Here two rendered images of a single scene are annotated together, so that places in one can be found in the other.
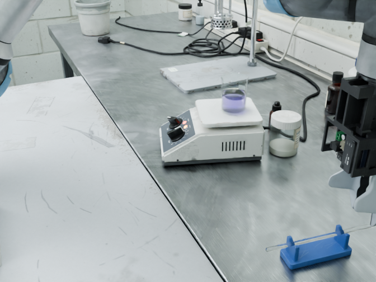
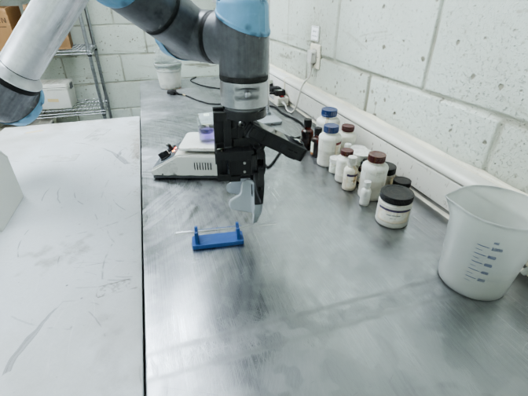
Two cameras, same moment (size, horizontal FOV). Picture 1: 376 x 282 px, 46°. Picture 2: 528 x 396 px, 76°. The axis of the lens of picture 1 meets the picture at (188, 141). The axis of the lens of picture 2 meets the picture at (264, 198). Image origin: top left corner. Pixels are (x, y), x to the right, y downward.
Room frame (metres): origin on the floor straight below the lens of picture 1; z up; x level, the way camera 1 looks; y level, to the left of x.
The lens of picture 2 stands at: (-0.04, -0.33, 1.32)
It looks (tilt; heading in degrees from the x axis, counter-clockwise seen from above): 31 degrees down; 6
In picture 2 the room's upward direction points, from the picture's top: straight up
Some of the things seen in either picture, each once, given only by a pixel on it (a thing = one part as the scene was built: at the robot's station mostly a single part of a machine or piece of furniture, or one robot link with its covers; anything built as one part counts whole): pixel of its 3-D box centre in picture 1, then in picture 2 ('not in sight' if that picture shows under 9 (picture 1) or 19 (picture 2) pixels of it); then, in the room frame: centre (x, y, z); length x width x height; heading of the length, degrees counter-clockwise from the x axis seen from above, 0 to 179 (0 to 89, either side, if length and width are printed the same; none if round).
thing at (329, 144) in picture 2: not in sight; (329, 144); (0.88, -0.42, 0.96); 0.06 x 0.06 x 0.11
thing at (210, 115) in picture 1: (227, 111); (204, 141); (0.80, -0.08, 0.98); 0.12 x 0.12 x 0.01; 5
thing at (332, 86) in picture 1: (335, 92); (306, 133); (0.98, -0.36, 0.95); 0.04 x 0.04 x 0.10
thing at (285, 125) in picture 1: (284, 134); not in sight; (0.79, -0.20, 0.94); 0.06 x 0.06 x 0.08
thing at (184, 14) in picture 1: (185, 12); not in sight; (1.98, 0.00, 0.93); 0.06 x 0.06 x 0.06
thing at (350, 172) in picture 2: not in sight; (350, 173); (0.73, -0.46, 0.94); 0.03 x 0.03 x 0.09
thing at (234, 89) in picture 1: (233, 93); (207, 127); (0.80, -0.09, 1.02); 0.06 x 0.05 x 0.08; 162
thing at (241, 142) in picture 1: (214, 131); (196, 155); (0.80, -0.05, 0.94); 0.22 x 0.13 x 0.08; 95
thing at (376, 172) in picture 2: not in sight; (373, 175); (0.70, -0.51, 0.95); 0.06 x 0.06 x 0.11
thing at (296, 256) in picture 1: (316, 245); (217, 234); (0.48, -0.18, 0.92); 0.10 x 0.03 x 0.04; 107
